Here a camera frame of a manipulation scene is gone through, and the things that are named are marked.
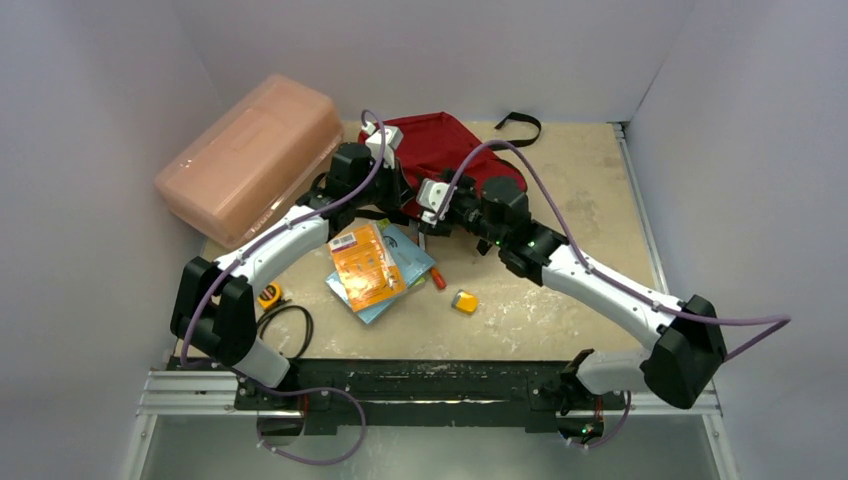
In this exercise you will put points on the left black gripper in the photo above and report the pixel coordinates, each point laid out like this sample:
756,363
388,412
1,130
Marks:
396,197

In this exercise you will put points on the red backpack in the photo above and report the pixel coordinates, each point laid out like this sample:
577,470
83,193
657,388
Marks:
437,146

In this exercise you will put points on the light blue notebook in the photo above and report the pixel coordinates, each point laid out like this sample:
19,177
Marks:
413,262

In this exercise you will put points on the orange booklet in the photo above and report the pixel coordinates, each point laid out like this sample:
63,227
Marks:
365,267

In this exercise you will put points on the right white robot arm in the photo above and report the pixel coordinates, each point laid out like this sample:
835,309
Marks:
596,285

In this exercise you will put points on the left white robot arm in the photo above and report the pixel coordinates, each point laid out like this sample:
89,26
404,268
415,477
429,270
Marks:
214,314

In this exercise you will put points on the red orange marker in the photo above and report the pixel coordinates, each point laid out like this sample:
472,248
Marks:
438,279

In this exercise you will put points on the yellow grey eraser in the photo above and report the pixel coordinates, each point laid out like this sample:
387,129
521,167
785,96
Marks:
465,302

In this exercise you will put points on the pink translucent storage box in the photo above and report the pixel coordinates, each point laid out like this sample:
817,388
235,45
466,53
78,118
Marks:
247,169

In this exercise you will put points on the yellow tape measure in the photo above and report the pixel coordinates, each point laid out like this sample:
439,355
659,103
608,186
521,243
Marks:
270,296

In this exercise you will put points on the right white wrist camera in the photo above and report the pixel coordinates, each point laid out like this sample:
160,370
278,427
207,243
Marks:
433,198

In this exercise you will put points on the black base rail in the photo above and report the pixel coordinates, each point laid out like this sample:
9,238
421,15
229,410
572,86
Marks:
536,396

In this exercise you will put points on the aluminium frame rail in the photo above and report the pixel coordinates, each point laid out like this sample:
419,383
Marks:
638,405

